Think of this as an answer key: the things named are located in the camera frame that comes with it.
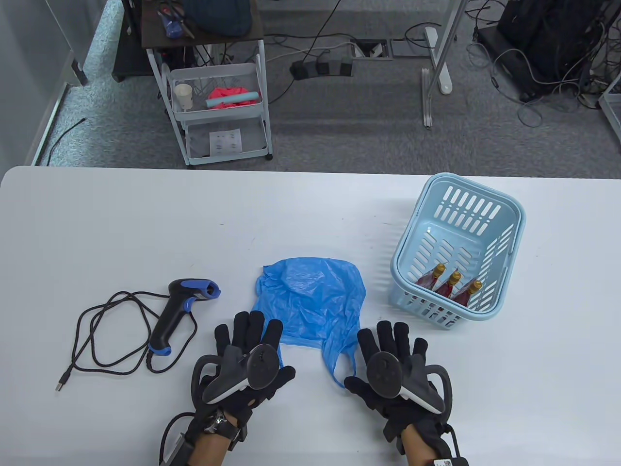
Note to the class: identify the person's right hand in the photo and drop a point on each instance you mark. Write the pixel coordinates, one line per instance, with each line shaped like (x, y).
(385, 335)

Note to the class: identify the person's left hand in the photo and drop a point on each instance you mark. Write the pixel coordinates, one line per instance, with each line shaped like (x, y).
(245, 327)

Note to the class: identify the red ketchup package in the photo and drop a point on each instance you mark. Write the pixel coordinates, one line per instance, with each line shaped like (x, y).
(446, 287)
(463, 295)
(429, 279)

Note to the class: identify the blue plastic bag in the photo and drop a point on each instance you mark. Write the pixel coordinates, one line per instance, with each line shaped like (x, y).
(310, 296)

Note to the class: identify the black blue barcode scanner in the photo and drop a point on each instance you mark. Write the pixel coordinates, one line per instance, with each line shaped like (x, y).
(165, 330)

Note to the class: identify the person's left forearm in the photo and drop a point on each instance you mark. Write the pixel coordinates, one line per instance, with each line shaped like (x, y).
(208, 449)

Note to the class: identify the person's right forearm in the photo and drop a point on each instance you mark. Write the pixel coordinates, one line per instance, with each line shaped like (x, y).
(417, 446)

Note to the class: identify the grey black hand controller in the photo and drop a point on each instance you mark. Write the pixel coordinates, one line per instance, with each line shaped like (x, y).
(262, 364)
(383, 371)

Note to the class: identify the light blue plastic basket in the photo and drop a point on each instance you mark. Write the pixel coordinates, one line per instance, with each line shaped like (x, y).
(432, 233)

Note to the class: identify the printed paper sheet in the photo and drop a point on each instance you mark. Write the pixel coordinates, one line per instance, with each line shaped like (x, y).
(225, 141)

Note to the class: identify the teal tube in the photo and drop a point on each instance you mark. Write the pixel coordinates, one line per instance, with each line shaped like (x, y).
(233, 99)

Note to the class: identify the pink cloth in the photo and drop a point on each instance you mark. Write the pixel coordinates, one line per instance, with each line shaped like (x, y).
(225, 94)

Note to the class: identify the white paper cup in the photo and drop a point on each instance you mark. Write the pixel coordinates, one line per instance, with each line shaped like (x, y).
(184, 97)

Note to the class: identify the floor socket box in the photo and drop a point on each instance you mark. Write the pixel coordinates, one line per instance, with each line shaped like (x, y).
(371, 49)

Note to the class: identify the white desk leg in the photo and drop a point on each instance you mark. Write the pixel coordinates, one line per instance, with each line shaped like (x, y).
(439, 53)

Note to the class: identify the white utility cart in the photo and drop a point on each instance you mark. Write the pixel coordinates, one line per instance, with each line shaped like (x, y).
(204, 41)

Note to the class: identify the black cabinet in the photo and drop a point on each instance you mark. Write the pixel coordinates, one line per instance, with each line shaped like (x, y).
(128, 48)

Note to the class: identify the dark blue fabric bag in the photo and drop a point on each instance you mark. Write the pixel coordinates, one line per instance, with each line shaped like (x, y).
(218, 17)

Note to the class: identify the black equipment pile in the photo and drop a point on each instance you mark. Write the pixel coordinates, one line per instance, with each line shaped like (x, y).
(548, 34)

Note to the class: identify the grey metal rail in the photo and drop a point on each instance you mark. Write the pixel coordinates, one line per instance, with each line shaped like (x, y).
(426, 97)

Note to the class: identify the white metal frame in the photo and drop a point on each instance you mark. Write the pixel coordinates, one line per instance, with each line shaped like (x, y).
(611, 104)

